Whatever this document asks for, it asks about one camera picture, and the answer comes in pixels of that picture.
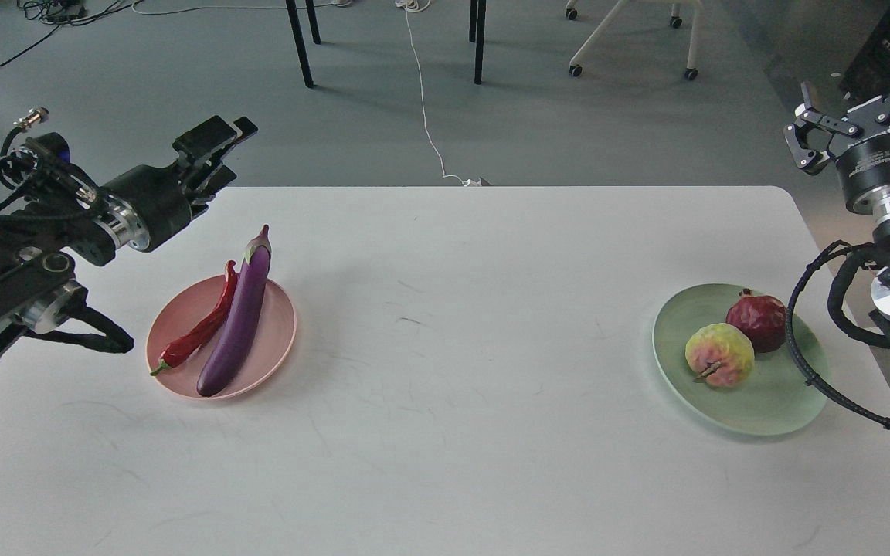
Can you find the red chili pepper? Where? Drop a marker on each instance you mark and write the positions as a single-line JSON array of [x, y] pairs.
[[177, 352]]

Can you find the black equipment cabinet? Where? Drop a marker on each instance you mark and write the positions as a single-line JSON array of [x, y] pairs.
[[869, 73]]

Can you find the yellow pink custard apple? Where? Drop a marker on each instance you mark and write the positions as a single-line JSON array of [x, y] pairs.
[[720, 355]]

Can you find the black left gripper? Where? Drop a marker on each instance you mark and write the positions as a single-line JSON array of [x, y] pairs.
[[151, 205]]

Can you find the purple eggplant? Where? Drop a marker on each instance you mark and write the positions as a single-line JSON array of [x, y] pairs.
[[238, 331]]

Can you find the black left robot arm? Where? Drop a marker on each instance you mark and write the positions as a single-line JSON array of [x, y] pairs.
[[55, 212]]

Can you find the light green plate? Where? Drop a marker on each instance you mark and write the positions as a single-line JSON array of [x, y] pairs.
[[773, 401]]

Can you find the dark red pomegranate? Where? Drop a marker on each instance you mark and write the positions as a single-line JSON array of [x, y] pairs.
[[761, 318]]

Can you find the pink plate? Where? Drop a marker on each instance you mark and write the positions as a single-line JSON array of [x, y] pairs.
[[271, 345]]

